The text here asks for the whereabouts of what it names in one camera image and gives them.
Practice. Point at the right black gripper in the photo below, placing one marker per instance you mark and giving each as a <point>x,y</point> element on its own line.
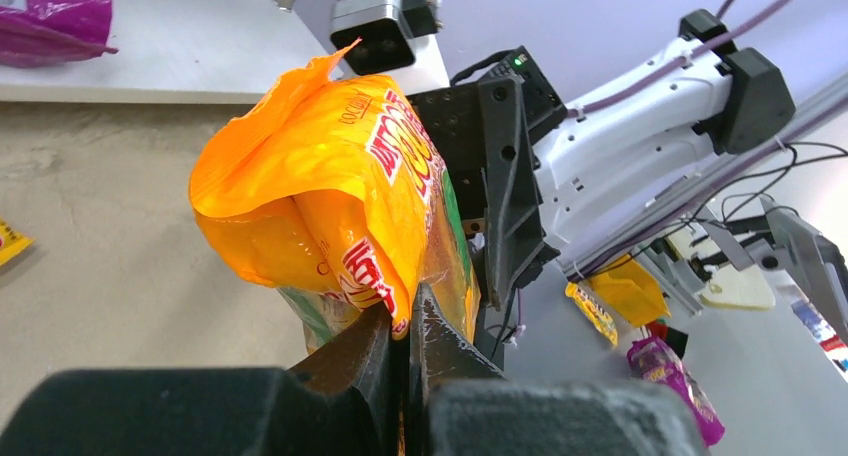
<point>484,126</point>

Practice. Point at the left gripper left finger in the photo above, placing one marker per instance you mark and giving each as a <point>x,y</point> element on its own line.
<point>348,394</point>

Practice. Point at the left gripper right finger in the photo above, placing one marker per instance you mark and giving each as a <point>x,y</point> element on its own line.
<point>444,414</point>

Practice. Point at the orange candy bag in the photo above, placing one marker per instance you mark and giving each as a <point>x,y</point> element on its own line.
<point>332,193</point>

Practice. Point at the yellow m&m bag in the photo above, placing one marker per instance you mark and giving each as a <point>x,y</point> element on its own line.
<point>13,243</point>

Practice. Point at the purple candy bag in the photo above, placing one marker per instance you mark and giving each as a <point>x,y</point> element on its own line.
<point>42,33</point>

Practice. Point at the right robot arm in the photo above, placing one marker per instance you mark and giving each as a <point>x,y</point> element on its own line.
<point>544,180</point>

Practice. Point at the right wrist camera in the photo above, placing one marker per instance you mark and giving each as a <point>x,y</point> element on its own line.
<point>379,35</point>

